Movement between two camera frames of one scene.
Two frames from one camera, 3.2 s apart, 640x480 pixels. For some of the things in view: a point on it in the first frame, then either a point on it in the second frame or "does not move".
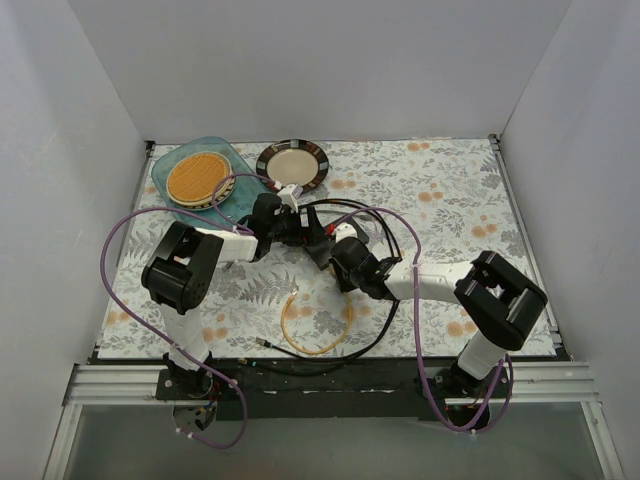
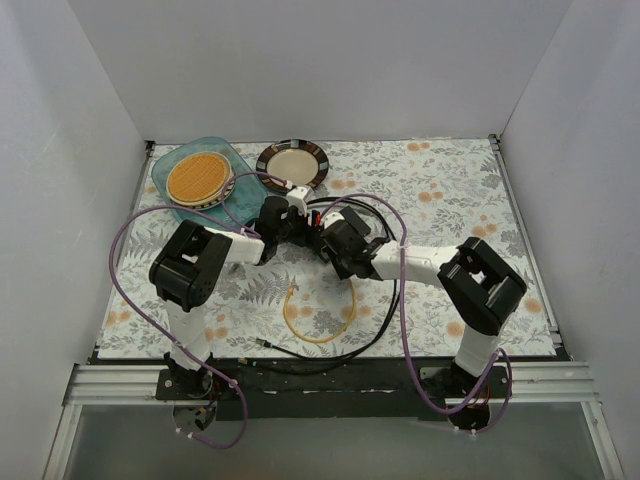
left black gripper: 304,226 does not move
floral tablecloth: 408,249 does not move
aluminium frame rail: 552,384 does not move
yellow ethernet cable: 310,352 to 354,299
